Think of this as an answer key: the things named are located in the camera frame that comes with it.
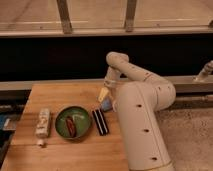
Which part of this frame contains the blue object at left edge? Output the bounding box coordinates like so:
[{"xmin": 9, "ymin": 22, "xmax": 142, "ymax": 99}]
[{"xmin": 0, "ymin": 115, "xmax": 16, "ymax": 131}]

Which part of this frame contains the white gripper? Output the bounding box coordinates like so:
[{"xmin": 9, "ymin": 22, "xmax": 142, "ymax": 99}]
[{"xmin": 98, "ymin": 68, "xmax": 121, "ymax": 102}]

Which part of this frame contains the black striped eraser block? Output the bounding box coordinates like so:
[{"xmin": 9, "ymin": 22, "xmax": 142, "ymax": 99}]
[{"xmin": 92, "ymin": 109, "xmax": 109, "ymax": 136}]

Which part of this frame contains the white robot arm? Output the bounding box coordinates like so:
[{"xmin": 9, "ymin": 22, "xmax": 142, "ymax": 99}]
[{"xmin": 104, "ymin": 52, "xmax": 176, "ymax": 171}]

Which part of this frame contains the small white bottle cap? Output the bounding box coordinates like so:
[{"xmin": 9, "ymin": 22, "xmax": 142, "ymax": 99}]
[{"xmin": 37, "ymin": 139, "xmax": 45, "ymax": 147}]

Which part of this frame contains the red brown food item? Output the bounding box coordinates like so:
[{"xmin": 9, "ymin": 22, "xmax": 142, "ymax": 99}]
[{"xmin": 66, "ymin": 116, "xmax": 76, "ymax": 137}]

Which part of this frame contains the green bowl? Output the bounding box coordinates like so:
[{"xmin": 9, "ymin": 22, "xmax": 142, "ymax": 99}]
[{"xmin": 55, "ymin": 106, "xmax": 92, "ymax": 141}]

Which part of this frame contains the white lying bottle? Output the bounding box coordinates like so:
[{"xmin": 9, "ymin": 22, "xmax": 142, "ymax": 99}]
[{"xmin": 35, "ymin": 108, "xmax": 51, "ymax": 138}]

